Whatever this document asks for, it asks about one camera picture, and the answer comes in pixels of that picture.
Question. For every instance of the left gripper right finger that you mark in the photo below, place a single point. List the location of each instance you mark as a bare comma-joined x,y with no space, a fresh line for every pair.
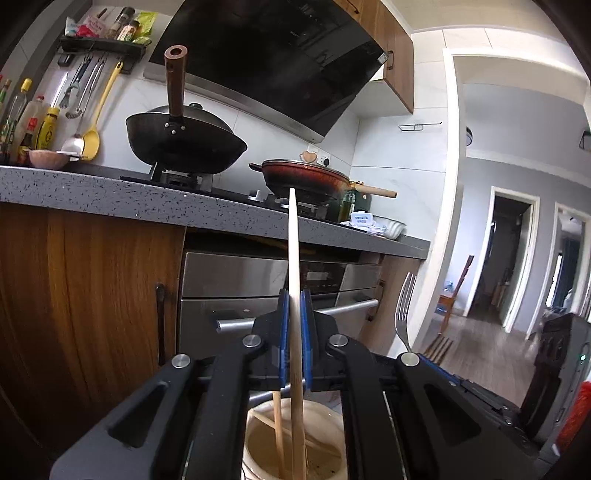
409,419

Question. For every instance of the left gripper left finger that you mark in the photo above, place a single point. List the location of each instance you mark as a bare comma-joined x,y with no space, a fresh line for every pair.
188,420

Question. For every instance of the bamboo chopstick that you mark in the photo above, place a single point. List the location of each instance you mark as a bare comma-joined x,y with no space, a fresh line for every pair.
298,452
278,419
309,441

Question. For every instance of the silver fork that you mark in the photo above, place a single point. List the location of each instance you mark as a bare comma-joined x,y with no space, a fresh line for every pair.
402,309

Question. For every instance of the person's right hand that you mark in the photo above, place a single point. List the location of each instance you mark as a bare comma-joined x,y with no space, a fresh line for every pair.
577,416

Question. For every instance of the wooden cabinet door right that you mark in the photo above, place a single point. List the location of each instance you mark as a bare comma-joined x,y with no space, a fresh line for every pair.
378,333

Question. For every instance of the wooden cabinet door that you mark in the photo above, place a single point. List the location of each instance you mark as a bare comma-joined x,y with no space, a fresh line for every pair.
378,333
88,311

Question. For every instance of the wooden dining chair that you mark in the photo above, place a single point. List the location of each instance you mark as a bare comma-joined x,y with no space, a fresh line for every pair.
447,302

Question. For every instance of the wooden cabinet door left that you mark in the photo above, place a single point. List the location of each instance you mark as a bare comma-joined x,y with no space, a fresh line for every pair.
88,311

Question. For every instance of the white ceramic fluted dish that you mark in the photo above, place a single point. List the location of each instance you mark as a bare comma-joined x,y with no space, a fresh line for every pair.
390,228

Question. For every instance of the ceiling lamp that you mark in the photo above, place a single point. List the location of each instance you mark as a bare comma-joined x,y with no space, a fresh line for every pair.
469,136

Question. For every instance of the red-brown frying pan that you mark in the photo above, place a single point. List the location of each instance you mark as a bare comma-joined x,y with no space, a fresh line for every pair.
312,183

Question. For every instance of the grey speckled countertop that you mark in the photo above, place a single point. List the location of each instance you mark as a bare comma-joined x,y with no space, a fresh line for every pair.
123,199

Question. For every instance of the yellow hanging ladle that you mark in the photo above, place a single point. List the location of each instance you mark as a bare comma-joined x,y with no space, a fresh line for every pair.
91,138

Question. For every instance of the pink small bowl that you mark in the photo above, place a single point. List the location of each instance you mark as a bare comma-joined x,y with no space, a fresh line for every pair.
48,160

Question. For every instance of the yellow mustard bottle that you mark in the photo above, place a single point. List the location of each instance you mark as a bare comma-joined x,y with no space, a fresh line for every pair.
47,129

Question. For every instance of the red-label sauce bottle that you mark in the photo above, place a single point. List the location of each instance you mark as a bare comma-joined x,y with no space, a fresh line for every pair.
27,142

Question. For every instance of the yellow-capped oil bottle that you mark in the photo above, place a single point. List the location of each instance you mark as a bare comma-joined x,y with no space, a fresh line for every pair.
14,112

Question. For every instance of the black range hood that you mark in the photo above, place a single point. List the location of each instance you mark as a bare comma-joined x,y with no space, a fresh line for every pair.
296,64

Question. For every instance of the black wok with wooden handle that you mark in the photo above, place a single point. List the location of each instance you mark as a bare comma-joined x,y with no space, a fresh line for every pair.
179,137

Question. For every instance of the black wall spice shelf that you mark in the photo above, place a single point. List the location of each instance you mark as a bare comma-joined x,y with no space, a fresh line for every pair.
129,53

